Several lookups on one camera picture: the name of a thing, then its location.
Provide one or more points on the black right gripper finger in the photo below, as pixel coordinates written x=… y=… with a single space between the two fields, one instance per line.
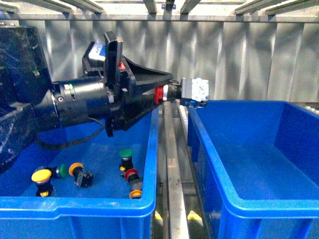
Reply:
x=136 y=108

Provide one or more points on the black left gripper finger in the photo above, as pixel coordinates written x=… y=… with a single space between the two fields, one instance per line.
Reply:
x=142 y=79

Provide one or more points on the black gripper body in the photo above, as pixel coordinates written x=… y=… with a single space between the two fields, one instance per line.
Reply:
x=107 y=79

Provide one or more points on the red mushroom push button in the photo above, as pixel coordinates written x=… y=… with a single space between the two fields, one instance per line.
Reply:
x=190 y=92

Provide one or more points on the yellow push button sideways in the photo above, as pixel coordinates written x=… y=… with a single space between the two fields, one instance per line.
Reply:
x=82 y=177

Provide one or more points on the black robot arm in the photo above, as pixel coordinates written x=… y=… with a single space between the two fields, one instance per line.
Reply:
x=30 y=102

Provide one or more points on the blue plastic bin with buttons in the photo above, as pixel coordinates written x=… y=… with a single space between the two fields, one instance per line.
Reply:
x=101 y=211

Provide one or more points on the green mushroom push button upright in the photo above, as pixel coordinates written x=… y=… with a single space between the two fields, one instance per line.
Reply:
x=126 y=160

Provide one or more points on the red push button lying sideways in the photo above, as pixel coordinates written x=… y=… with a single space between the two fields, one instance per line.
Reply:
x=134 y=180

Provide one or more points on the small yellow push button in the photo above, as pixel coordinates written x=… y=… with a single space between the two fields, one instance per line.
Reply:
x=135 y=194

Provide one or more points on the green push button lying sideways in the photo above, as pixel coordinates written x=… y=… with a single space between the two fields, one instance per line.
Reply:
x=56 y=172

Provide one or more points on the yellow mushroom push button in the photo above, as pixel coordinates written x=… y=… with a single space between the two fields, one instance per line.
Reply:
x=42 y=179

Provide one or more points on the empty blue plastic bin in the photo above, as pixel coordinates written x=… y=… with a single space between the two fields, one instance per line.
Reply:
x=256 y=165

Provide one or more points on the metal roller conveyor rail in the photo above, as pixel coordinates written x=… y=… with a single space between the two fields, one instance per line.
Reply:
x=178 y=214

